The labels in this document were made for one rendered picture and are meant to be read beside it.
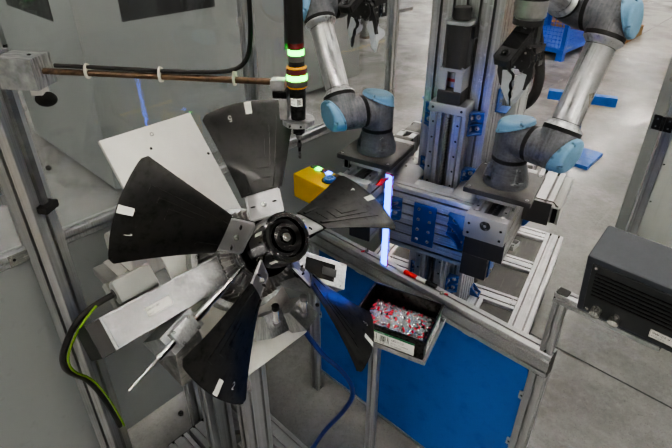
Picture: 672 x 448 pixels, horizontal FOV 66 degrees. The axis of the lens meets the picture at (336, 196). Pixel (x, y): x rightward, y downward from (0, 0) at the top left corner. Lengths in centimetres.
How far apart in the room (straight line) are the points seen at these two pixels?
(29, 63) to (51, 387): 115
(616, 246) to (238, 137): 88
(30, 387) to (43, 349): 14
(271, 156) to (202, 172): 27
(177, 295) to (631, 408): 204
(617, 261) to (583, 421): 141
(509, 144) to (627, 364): 146
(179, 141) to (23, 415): 109
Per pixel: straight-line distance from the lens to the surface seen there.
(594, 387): 269
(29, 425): 212
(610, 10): 173
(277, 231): 115
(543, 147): 168
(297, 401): 239
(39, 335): 192
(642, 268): 122
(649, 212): 283
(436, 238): 197
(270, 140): 125
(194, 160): 144
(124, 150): 139
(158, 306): 120
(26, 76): 133
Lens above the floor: 189
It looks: 30 degrees down
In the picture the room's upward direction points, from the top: straight up
